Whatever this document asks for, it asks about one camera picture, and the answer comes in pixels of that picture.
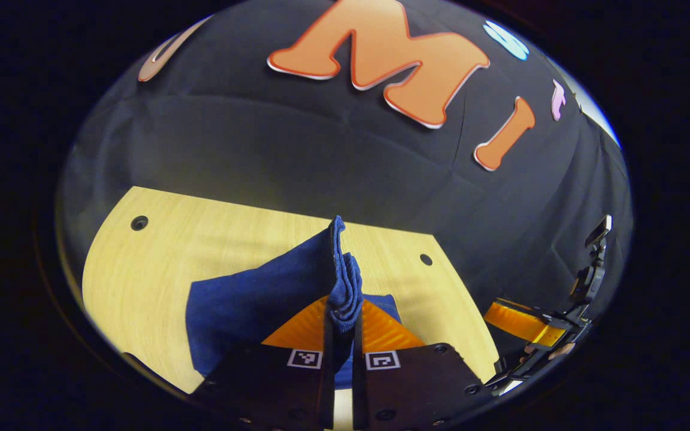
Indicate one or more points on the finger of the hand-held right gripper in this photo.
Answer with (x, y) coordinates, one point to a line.
(513, 317)

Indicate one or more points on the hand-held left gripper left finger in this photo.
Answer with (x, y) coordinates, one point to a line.
(273, 389)

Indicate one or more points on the blue denim jeans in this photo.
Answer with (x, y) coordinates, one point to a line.
(249, 305)

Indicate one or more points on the black backdrop cloth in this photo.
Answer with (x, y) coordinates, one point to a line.
(261, 149)

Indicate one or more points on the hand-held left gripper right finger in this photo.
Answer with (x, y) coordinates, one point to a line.
(411, 389)

